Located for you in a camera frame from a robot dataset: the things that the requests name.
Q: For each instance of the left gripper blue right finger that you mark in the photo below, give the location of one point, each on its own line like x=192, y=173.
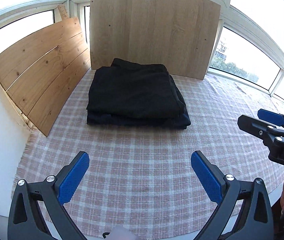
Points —
x=243, y=207

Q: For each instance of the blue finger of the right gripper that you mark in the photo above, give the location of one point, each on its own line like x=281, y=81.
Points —
x=253, y=126
x=271, y=117

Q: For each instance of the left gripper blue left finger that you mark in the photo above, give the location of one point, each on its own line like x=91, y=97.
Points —
x=25, y=217

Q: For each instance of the black shorts with yellow stripes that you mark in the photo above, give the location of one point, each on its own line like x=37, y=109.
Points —
x=129, y=70

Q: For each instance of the pink plaid tablecloth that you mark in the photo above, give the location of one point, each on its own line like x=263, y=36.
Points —
x=141, y=177

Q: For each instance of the folded navy blue garment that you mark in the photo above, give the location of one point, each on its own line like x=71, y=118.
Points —
x=142, y=121

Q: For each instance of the light wooden board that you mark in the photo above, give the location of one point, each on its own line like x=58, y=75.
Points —
x=179, y=34

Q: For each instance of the pine plank panel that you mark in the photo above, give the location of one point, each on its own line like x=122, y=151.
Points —
x=40, y=71

